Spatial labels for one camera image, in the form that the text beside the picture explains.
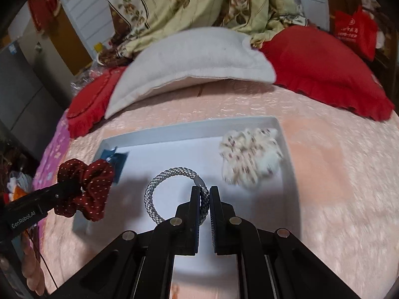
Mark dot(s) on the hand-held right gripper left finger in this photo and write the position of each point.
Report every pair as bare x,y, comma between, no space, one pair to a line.
196,224

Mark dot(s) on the red bag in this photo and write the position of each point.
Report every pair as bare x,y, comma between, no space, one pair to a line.
355,31

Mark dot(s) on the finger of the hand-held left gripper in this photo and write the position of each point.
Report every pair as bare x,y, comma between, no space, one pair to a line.
67,191

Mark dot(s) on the person's left hand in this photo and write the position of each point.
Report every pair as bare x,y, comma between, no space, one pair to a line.
32,264

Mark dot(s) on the small red frilled pillow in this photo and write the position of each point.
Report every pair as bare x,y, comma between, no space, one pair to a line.
90,99

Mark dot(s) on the floral quilt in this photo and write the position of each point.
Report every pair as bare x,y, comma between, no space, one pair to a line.
187,0

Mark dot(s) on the small yellow object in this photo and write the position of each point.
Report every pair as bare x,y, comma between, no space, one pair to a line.
98,47

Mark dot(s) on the wooden door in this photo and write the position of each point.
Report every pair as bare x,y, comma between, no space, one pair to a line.
68,43

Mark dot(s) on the white cardboard box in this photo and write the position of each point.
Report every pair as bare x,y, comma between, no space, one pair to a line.
174,162

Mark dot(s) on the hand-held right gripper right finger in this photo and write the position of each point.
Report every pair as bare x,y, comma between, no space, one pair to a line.
213,224

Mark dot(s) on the pink bedspread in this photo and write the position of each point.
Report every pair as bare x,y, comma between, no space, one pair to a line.
327,193

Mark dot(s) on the red polka dot scrunchie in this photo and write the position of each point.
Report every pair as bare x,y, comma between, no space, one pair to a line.
93,187

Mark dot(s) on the grey refrigerator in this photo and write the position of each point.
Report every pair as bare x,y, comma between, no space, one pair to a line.
25,84

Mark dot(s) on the white pillow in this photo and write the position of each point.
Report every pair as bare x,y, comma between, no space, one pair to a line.
187,59

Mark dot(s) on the clear plastic bag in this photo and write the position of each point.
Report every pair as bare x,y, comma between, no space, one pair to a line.
84,78

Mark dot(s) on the pile of clothes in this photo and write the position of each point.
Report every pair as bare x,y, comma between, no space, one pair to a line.
18,183

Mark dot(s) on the white cherry print scrunchie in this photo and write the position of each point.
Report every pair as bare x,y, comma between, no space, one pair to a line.
249,155

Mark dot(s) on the red hanging cloth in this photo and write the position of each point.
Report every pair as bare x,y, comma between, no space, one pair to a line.
43,3

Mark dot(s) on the purple floral sheet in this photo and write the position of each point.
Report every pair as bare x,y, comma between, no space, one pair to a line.
53,149

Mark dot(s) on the blue box label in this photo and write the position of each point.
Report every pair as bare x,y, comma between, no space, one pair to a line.
120,162

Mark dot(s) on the large red frilled pillow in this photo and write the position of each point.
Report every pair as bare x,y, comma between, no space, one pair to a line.
318,62

